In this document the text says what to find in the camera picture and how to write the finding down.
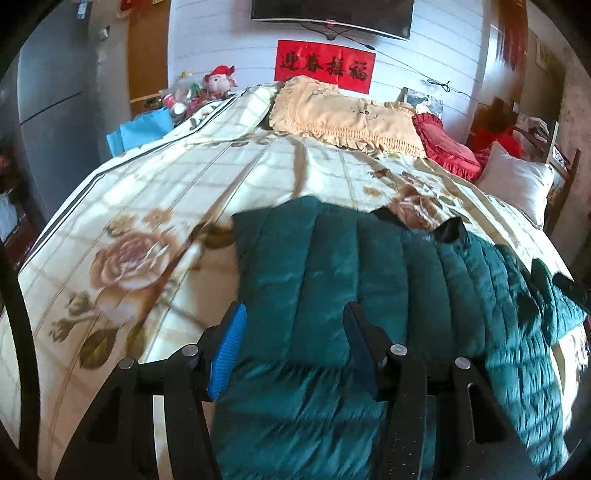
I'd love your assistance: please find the grey refrigerator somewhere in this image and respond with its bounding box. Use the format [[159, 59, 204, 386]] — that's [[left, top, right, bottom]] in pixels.
[[8, 1, 109, 227]]

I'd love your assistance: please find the yellow fringed pillow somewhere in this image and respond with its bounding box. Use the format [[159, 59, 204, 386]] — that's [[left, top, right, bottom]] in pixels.
[[270, 76, 425, 157]]

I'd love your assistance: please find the floral cream bed blanket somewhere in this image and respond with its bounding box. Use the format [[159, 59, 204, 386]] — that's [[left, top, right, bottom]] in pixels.
[[19, 86, 587, 479]]

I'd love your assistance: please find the white square pillow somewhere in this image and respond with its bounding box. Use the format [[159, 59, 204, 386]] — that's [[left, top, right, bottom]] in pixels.
[[477, 141, 554, 229]]

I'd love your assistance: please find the red ruffled heart pillow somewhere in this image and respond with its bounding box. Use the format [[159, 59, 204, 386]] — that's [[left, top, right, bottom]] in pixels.
[[412, 113, 483, 181]]

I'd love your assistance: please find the blue paper bag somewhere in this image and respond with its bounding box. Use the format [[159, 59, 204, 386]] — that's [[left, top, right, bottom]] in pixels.
[[106, 108, 174, 157]]

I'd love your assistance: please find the red Chinese banner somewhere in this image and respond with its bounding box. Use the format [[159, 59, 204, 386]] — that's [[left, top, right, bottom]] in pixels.
[[274, 40, 376, 94]]

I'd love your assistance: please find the framed photo on headboard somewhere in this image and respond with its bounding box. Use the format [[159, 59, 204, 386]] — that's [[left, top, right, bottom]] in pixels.
[[402, 87, 444, 119]]

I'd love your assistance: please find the black wall television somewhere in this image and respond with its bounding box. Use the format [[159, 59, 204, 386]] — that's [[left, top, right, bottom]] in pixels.
[[250, 0, 415, 40]]

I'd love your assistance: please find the pig plush toy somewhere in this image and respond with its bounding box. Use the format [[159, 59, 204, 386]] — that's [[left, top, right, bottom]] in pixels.
[[202, 65, 238, 99]]

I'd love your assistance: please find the dark green puffer jacket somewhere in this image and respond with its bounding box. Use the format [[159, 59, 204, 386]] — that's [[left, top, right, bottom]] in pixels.
[[211, 197, 585, 479]]

